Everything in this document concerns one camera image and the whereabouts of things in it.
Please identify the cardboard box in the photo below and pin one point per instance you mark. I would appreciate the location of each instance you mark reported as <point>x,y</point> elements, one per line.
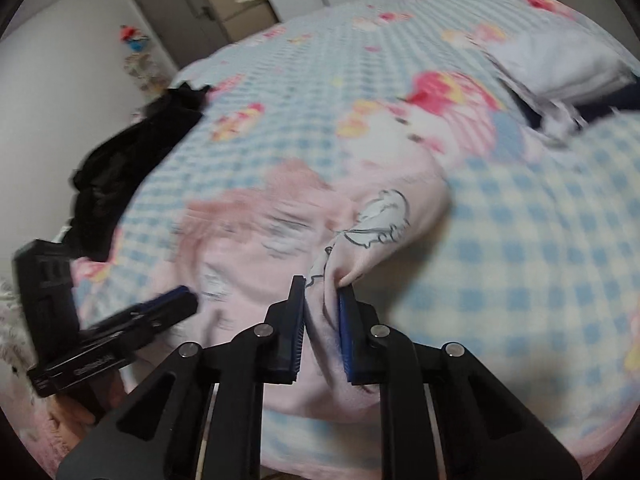
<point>241,20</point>

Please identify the folded white grey clothes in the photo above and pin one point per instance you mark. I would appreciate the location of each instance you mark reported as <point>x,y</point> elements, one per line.
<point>563,80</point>

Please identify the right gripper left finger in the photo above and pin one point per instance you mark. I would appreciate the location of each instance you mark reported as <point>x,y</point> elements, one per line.
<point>199,414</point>

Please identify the dark grey door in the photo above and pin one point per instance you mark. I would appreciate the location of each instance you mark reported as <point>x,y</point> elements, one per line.
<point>187,30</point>

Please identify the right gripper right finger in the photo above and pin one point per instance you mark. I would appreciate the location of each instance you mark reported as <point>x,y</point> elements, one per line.
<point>444,415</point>

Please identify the black garment on bed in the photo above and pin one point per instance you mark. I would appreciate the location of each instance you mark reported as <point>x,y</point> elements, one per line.
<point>110,175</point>

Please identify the blue checkered bed blanket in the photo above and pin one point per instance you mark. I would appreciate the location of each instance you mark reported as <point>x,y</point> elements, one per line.
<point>534,263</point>

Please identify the person's left hand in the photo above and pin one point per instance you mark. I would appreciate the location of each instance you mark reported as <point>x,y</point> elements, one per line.
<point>87,403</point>

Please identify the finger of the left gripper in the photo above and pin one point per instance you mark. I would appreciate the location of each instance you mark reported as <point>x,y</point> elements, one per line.
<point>141,323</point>

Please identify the pink cartoon pajama pants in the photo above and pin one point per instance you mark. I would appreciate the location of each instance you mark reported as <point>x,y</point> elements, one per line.
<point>240,251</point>

